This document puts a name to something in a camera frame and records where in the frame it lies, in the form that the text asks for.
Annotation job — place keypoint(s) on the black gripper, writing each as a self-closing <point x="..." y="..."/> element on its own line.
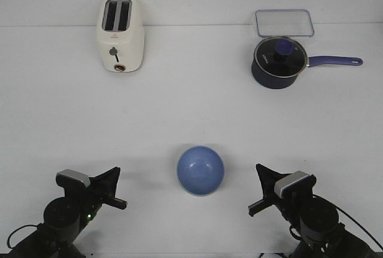
<point x="289" y="206"/>
<point x="102" y="190"/>

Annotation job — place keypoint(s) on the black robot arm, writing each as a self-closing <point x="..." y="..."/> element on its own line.
<point x="64" y="218"/>
<point x="314" y="221"/>

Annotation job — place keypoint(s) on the dark blue saucepan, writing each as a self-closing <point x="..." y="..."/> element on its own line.
<point x="272" y="82"/>

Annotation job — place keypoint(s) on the cream two-slot toaster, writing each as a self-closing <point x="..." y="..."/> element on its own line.
<point x="120" y="35"/>

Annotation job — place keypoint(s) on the glass pot lid blue knob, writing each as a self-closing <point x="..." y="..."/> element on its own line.
<point x="280" y="57"/>

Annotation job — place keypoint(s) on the blue bowl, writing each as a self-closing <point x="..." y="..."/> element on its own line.
<point x="200" y="170"/>

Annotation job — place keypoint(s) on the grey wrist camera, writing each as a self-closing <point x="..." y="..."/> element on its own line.
<point x="70" y="179"/>
<point x="291" y="182"/>

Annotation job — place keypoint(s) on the clear container with blue rim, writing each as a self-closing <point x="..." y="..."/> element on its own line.
<point x="284" y="22"/>

